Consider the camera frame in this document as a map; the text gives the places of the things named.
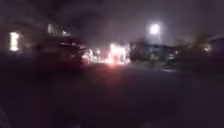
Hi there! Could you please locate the dark car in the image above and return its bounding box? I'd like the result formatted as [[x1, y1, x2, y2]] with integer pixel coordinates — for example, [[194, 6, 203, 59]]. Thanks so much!
[[42, 41, 89, 70]]

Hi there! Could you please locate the building with lit window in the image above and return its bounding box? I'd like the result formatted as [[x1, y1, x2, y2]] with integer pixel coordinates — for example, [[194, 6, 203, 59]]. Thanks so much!
[[0, 20, 73, 55]]

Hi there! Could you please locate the dark asphalt road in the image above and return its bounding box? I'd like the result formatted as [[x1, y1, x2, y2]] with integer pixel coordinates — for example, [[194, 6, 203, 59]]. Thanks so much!
[[0, 61, 224, 128]]

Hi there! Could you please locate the street lamp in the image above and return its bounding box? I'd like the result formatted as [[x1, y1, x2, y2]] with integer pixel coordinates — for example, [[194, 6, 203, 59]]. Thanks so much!
[[148, 23, 162, 36]]

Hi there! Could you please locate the dark building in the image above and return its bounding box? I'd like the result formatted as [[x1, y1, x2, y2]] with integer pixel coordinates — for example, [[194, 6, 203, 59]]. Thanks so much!
[[129, 39, 178, 64]]

